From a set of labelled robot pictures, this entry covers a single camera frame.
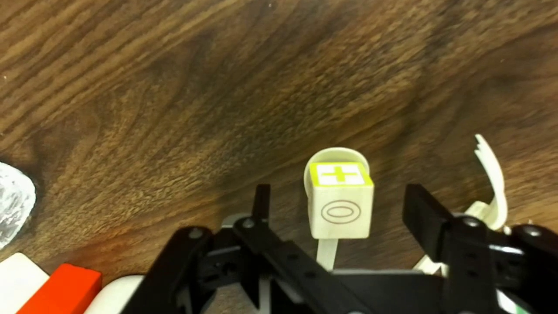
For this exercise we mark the white block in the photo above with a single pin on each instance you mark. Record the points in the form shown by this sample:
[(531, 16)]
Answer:
[(19, 281)]

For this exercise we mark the white plastic fork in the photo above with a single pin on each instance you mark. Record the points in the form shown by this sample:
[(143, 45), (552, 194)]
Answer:
[(495, 183)]

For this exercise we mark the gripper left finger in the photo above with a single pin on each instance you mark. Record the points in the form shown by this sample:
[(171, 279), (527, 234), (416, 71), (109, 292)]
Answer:
[(279, 257)]

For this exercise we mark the orange block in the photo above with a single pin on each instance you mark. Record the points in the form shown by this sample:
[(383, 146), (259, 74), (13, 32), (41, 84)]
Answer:
[(61, 290)]

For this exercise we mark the white rounded object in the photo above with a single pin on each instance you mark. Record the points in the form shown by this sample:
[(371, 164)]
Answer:
[(115, 296)]

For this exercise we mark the white wooden dice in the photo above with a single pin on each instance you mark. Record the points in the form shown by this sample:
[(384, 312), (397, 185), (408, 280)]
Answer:
[(341, 205)]

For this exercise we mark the white plastic spoon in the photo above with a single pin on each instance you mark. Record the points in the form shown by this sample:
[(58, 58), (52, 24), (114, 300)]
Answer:
[(327, 255)]

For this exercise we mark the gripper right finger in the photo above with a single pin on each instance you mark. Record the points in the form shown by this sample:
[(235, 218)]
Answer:
[(466, 253)]

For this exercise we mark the crumpled foil ball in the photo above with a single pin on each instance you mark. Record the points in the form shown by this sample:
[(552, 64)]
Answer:
[(15, 203)]

